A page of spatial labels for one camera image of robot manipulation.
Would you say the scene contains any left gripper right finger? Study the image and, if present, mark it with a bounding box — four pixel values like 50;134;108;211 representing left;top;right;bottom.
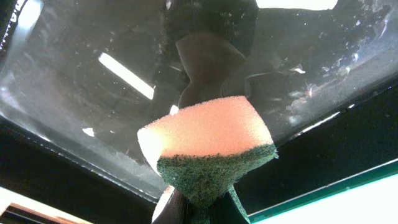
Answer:
205;185;251;224

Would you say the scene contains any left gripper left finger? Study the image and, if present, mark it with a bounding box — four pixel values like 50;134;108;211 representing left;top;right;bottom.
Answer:
151;186;189;224

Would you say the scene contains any teal plastic serving tray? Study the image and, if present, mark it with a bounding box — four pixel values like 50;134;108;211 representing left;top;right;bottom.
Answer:
249;159;397;223

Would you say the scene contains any green and pink sponge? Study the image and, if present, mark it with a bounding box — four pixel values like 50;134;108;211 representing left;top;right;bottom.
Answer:
137;96;278;208

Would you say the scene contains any black rectangular tray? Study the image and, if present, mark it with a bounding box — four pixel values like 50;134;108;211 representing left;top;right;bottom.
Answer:
1;0;397;223

